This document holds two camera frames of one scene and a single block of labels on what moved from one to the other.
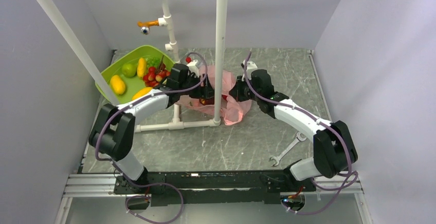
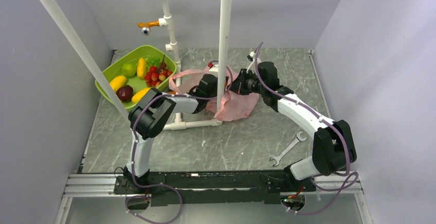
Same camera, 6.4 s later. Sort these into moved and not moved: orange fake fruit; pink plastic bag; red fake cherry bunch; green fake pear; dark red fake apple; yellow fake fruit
Moved: dark red fake apple; pink plastic bag
Not moved: red fake cherry bunch; green fake pear; orange fake fruit; yellow fake fruit
